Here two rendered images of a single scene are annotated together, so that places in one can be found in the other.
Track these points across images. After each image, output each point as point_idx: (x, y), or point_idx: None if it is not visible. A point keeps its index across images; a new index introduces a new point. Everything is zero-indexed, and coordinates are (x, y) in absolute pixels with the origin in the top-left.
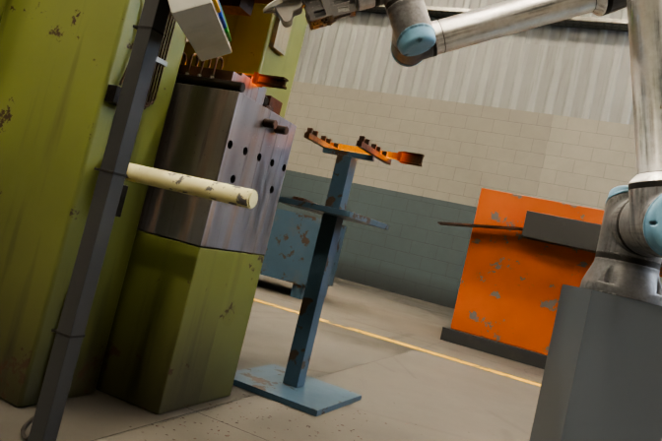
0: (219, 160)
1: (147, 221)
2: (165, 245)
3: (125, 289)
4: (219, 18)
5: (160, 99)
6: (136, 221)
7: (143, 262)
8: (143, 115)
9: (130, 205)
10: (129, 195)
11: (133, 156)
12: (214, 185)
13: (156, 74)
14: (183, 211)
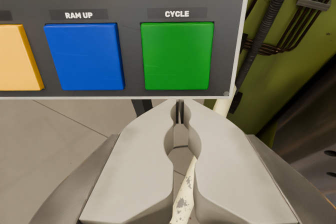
0: (307, 152)
1: (279, 122)
2: (269, 147)
3: (260, 138)
4: (48, 95)
5: (314, 45)
6: (267, 117)
7: (266, 138)
8: (279, 56)
9: (260, 108)
10: (259, 103)
11: (263, 82)
12: (185, 179)
13: (299, 21)
14: (281, 145)
